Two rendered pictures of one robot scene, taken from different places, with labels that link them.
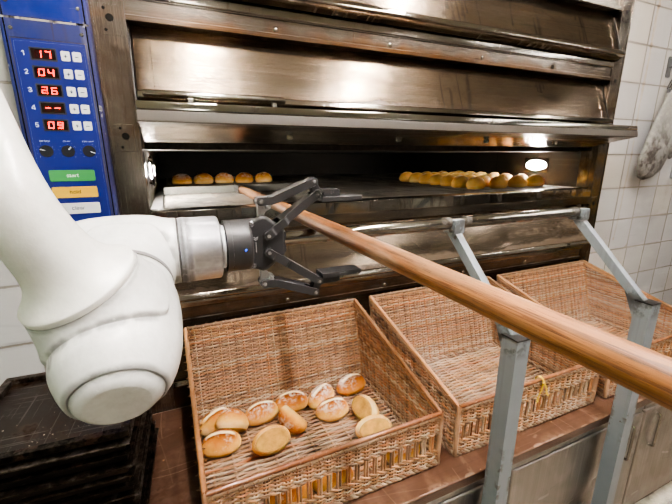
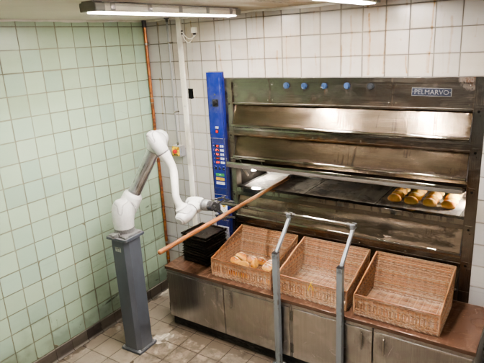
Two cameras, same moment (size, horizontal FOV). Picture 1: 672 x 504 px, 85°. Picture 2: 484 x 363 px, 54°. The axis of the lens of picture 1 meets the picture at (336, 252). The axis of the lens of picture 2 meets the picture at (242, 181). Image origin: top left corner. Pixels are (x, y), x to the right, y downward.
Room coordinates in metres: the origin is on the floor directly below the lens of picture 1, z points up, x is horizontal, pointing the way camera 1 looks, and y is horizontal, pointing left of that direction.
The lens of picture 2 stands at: (-1.06, -2.85, 2.37)
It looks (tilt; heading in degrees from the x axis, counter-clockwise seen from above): 16 degrees down; 58
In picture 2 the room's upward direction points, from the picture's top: 3 degrees counter-clockwise
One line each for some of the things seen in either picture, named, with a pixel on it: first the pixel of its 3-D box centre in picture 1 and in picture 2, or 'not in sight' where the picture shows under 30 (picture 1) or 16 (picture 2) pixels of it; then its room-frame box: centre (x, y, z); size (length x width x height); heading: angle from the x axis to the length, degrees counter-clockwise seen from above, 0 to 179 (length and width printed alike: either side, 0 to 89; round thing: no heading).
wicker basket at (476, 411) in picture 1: (474, 345); (323, 270); (1.10, -0.46, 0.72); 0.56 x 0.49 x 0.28; 114
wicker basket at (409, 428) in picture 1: (302, 391); (255, 254); (0.86, 0.09, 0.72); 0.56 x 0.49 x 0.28; 114
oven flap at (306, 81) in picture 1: (435, 89); (335, 154); (1.34, -0.33, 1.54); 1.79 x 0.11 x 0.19; 114
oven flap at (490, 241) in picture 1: (425, 240); (335, 220); (1.34, -0.33, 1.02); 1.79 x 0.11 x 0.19; 114
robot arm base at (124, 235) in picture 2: not in sight; (122, 231); (-0.06, 0.52, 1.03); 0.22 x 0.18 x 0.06; 26
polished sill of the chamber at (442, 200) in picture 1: (424, 201); (336, 202); (1.36, -0.32, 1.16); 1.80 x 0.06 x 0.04; 114
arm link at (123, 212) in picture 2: not in sight; (122, 212); (-0.04, 0.54, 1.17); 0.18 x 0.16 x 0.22; 59
